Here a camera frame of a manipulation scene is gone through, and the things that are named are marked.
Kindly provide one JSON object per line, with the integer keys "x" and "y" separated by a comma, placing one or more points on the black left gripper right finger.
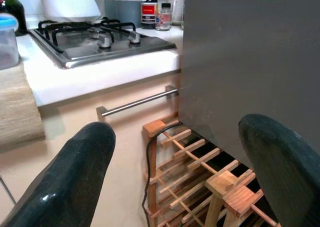
{"x": 282, "y": 162}

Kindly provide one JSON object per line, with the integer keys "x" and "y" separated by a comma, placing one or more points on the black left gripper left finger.
{"x": 72, "y": 177}

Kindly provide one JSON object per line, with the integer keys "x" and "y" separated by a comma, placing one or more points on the grey fridge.
{"x": 250, "y": 62}

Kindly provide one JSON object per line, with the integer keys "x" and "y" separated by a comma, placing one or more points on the cream cabinet drawer front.
{"x": 100, "y": 147}

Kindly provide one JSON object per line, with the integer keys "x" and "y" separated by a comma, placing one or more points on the wooden wine rack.
{"x": 195, "y": 177}

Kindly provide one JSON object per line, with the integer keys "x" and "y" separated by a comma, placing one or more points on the beige woven cloth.
{"x": 17, "y": 104}

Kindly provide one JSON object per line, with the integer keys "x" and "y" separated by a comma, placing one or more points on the steel gas hob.
{"x": 100, "y": 42}

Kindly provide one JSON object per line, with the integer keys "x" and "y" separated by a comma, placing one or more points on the silver hob knob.
{"x": 104, "y": 40}
{"x": 134, "y": 37}
{"x": 94, "y": 33}

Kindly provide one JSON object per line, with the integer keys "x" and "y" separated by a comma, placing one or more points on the black hob pan support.
{"x": 82, "y": 28}

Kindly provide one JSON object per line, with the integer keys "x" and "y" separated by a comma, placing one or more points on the clear container blue lid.
{"x": 7, "y": 42}

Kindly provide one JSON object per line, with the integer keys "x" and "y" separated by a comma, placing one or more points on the dark green wine bottle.
{"x": 13, "y": 9}

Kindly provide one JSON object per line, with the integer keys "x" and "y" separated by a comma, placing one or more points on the dark sauce bottle red label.
{"x": 149, "y": 10}

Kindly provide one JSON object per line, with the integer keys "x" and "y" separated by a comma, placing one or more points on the small clear spice jar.
{"x": 164, "y": 18}

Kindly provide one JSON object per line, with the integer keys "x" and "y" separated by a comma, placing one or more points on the white ceramic jar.
{"x": 176, "y": 7}

